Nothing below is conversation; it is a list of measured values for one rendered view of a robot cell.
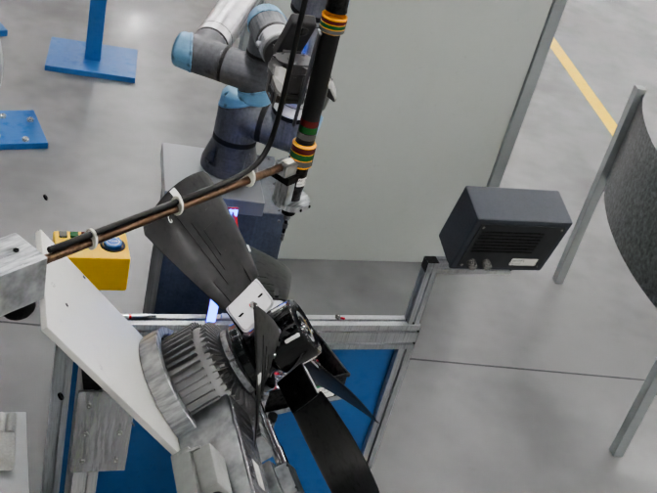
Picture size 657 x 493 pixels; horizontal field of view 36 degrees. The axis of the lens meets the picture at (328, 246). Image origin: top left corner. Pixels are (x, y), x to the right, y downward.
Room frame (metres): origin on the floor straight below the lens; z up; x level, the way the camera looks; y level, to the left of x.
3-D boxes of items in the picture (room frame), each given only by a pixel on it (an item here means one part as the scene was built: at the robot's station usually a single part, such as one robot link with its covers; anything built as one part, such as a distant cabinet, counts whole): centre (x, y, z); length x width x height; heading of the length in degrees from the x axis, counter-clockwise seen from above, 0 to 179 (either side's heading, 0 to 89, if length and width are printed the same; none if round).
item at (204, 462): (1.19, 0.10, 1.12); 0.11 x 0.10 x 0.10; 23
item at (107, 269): (1.81, 0.50, 1.02); 0.16 x 0.10 x 0.11; 113
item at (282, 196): (1.59, 0.09, 1.49); 0.09 x 0.07 x 0.10; 148
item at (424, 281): (2.14, -0.26, 0.96); 0.03 x 0.03 x 0.20; 23
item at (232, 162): (2.35, 0.31, 1.09); 0.15 x 0.15 x 0.10
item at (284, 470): (1.28, -0.04, 1.08); 0.07 x 0.04 x 0.06; 34
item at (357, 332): (1.97, 0.14, 0.82); 0.90 x 0.04 x 0.08; 113
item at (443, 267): (2.18, -0.35, 1.04); 0.24 x 0.03 x 0.03; 113
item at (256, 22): (1.89, 0.22, 1.62); 0.11 x 0.08 x 0.09; 23
